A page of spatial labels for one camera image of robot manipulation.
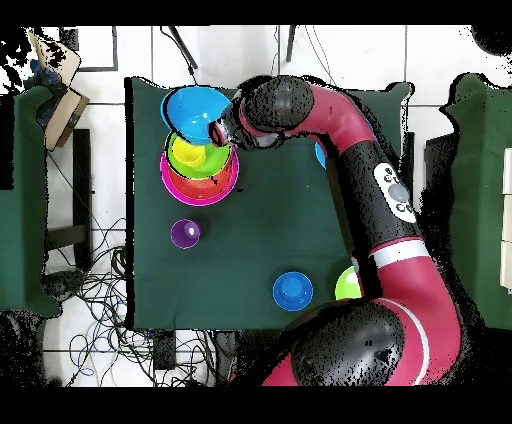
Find green plastic bowl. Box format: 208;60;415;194
334;265;364;301
165;131;234;180

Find yellow plastic cup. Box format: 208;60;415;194
170;137;208;169

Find orange plastic bowl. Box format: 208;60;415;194
167;157;236;201

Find large pink plastic bowl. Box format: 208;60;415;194
160;147;241;208

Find black tripod leg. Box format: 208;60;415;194
284;24;298;64
159;25;200;90

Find dark green tablecloth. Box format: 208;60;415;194
439;73;512;331
0;85;62;318
124;76;413;332

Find purple plastic cup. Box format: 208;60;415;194
170;218;202;250

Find black metal stand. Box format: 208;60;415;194
45;128;94;273

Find cardboard box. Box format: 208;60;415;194
27;28;91;152

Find small dark blue bowl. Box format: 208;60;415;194
272;271;314;312

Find blue cloth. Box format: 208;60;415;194
22;58;66;92

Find black equipment with knob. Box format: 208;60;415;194
41;269;87;303

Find black rectangular object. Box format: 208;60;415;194
423;133;458;193

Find black power strip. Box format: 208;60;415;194
153;330;178;372

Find white box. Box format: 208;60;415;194
501;147;512;295

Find tangled black floor cables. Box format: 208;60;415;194
43;215;219;387

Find blue cable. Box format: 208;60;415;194
68;295;129;379

